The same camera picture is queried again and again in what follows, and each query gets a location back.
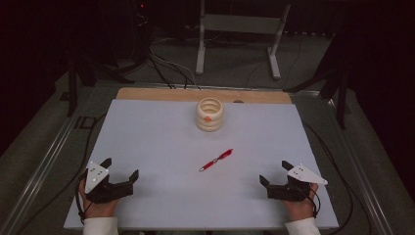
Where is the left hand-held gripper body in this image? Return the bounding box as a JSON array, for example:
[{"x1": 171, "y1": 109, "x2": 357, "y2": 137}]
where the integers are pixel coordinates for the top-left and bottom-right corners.
[{"x1": 84, "y1": 160, "x2": 135, "y2": 206}]

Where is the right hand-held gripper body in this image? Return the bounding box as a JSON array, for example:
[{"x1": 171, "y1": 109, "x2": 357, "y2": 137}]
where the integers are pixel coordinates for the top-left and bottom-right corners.
[{"x1": 266, "y1": 164, "x2": 329, "y2": 203}]

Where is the red pen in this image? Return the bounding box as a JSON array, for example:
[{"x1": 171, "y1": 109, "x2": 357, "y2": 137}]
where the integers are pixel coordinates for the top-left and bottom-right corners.
[{"x1": 198, "y1": 148, "x2": 235, "y2": 173}]

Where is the cream ribbed pen holder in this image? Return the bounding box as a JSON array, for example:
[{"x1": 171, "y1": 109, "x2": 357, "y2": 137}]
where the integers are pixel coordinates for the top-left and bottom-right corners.
[{"x1": 195, "y1": 97, "x2": 225, "y2": 133}]

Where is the person's right hand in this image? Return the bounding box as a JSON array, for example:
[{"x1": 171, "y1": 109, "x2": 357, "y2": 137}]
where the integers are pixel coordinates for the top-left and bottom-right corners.
[{"x1": 281, "y1": 182, "x2": 320, "y2": 223}]

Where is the person's left hand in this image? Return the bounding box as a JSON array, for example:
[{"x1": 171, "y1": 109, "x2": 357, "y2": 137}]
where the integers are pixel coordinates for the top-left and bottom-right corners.
[{"x1": 78, "y1": 177, "x2": 119, "y2": 219}]

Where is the wooden board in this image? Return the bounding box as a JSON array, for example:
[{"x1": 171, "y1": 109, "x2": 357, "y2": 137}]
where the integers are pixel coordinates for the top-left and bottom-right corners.
[{"x1": 115, "y1": 86, "x2": 293, "y2": 105}]

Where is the black tripod stand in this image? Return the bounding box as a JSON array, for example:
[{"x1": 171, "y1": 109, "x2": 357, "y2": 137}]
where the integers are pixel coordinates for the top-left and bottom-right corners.
[
  {"x1": 66, "y1": 48, "x2": 135, "y2": 118},
  {"x1": 283, "y1": 32, "x2": 350, "y2": 130}
]

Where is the dark equipment with red light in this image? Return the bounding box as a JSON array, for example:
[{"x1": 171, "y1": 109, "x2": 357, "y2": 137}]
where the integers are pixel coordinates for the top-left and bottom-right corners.
[{"x1": 128, "y1": 0, "x2": 154, "y2": 68}]

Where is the grey metal stand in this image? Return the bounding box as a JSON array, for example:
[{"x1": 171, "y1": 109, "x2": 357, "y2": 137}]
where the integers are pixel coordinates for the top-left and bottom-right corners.
[{"x1": 195, "y1": 0, "x2": 292, "y2": 81}]

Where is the long black floor cable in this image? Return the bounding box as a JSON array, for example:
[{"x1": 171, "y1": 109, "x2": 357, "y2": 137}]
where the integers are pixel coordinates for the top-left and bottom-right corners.
[
  {"x1": 300, "y1": 119, "x2": 355, "y2": 235},
  {"x1": 15, "y1": 112, "x2": 109, "y2": 235}
]

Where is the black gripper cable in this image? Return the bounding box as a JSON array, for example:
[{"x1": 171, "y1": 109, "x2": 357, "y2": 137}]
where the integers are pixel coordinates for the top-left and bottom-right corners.
[
  {"x1": 301, "y1": 185, "x2": 322, "y2": 219},
  {"x1": 74, "y1": 171, "x2": 90, "y2": 224}
]

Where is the aluminium frame rail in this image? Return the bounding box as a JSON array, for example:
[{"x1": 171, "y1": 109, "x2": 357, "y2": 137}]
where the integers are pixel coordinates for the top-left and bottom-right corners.
[
  {"x1": 0, "y1": 94, "x2": 99, "y2": 235},
  {"x1": 324, "y1": 96, "x2": 394, "y2": 235}
]

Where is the bundle of floor cables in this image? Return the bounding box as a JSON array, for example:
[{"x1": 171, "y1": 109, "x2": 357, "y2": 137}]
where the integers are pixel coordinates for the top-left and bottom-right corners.
[{"x1": 147, "y1": 45, "x2": 203, "y2": 91}]

